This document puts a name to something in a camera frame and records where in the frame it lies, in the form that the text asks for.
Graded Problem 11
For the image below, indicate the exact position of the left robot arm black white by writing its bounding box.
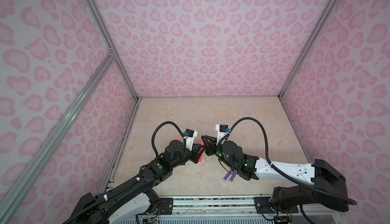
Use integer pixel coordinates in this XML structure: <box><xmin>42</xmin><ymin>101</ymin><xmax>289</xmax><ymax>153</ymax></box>
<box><xmin>64</xmin><ymin>140</ymin><xmax>207</xmax><ymax>224</ymax></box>

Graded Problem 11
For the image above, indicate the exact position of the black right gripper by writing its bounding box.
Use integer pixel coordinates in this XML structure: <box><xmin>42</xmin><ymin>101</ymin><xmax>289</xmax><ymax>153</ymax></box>
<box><xmin>199</xmin><ymin>136</ymin><xmax>237</xmax><ymax>170</ymax></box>

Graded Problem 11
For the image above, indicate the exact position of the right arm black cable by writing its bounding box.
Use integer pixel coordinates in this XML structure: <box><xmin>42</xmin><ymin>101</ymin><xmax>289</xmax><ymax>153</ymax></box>
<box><xmin>228</xmin><ymin>117</ymin><xmax>358</xmax><ymax>206</ymax></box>

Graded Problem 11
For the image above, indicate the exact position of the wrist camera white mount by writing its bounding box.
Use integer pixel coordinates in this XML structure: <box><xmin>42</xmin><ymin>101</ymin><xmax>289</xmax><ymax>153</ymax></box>
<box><xmin>215</xmin><ymin>124</ymin><xmax>229</xmax><ymax>144</ymax></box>
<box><xmin>183</xmin><ymin>128</ymin><xmax>198</xmax><ymax>151</ymax></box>

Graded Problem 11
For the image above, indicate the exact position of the aluminium corner frame post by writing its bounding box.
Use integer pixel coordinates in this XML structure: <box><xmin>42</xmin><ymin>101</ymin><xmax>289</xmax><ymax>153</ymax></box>
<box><xmin>84</xmin><ymin>0</ymin><xmax>139</xmax><ymax>102</ymax></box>
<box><xmin>278</xmin><ymin>0</ymin><xmax>339</xmax><ymax>100</ymax></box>

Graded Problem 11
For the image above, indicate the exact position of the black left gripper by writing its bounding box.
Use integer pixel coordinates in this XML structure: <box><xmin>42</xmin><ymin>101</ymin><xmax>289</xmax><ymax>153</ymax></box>
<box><xmin>171</xmin><ymin>142</ymin><xmax>204</xmax><ymax>170</ymax></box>

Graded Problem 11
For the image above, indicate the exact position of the aluminium diagonal frame bar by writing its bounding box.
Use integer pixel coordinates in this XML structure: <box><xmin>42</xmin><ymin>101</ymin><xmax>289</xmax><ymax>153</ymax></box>
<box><xmin>1</xmin><ymin>54</ymin><xmax>115</xmax><ymax>224</ymax></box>

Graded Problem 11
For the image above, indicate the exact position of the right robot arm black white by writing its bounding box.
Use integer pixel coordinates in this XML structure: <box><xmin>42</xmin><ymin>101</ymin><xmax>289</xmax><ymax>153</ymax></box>
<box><xmin>201</xmin><ymin>136</ymin><xmax>357</xmax><ymax>212</ymax></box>

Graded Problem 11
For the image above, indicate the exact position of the purple marker pen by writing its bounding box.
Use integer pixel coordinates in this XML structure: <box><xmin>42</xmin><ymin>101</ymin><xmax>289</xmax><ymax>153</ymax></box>
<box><xmin>229</xmin><ymin>171</ymin><xmax>237</xmax><ymax>182</ymax></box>
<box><xmin>223</xmin><ymin>170</ymin><xmax>233</xmax><ymax>181</ymax></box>

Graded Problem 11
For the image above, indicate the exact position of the aluminium corner frame post right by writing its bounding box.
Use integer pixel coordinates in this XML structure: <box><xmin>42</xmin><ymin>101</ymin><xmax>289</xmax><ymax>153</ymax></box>
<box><xmin>278</xmin><ymin>0</ymin><xmax>339</xmax><ymax>100</ymax></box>

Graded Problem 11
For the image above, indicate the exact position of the pink marker pen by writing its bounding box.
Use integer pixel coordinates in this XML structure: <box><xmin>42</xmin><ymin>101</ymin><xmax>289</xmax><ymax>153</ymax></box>
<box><xmin>198</xmin><ymin>143</ymin><xmax>204</xmax><ymax>163</ymax></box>

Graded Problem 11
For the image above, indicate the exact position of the aluminium corner frame post left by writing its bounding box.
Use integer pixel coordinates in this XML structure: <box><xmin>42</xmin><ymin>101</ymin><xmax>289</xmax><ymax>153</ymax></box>
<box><xmin>84</xmin><ymin>0</ymin><xmax>139</xmax><ymax>102</ymax></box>

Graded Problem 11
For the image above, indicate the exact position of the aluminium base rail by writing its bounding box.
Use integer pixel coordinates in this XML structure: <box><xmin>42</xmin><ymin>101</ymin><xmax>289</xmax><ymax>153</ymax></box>
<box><xmin>82</xmin><ymin>195</ymin><xmax>348</xmax><ymax>224</ymax></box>

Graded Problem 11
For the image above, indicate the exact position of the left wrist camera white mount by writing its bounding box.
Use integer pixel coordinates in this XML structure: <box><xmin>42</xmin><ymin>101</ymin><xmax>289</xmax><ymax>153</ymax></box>
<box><xmin>183</xmin><ymin>128</ymin><xmax>198</xmax><ymax>151</ymax></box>

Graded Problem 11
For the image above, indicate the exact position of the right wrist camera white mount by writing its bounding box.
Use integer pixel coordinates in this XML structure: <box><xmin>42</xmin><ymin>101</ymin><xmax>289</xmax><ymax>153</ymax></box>
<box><xmin>215</xmin><ymin>124</ymin><xmax>229</xmax><ymax>144</ymax></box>

